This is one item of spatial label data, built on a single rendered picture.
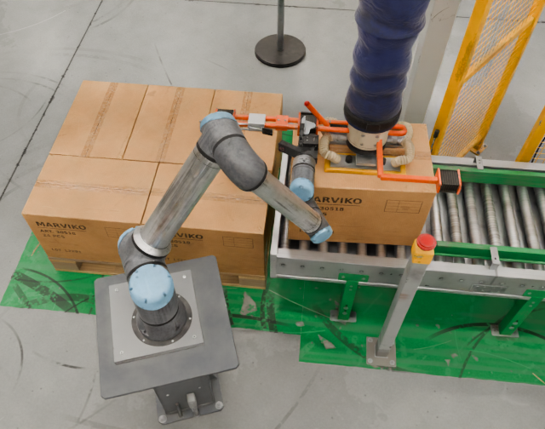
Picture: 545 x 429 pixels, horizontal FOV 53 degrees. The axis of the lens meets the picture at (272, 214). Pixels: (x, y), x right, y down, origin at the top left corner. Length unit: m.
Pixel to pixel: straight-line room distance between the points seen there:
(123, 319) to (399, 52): 1.40
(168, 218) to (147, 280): 0.23
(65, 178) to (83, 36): 2.08
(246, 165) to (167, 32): 3.18
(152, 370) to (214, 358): 0.23
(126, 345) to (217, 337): 0.34
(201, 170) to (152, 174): 1.14
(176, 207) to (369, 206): 0.88
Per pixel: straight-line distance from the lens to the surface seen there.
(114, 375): 2.14
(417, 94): 3.45
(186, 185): 1.81
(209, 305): 2.18
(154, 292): 1.91
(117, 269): 3.22
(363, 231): 2.51
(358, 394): 2.86
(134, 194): 2.82
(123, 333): 2.17
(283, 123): 2.28
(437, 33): 3.20
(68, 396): 2.99
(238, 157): 1.64
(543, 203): 3.01
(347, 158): 2.30
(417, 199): 2.34
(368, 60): 1.98
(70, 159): 3.08
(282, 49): 4.42
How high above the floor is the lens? 2.69
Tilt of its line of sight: 54 degrees down
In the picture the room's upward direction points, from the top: straight up
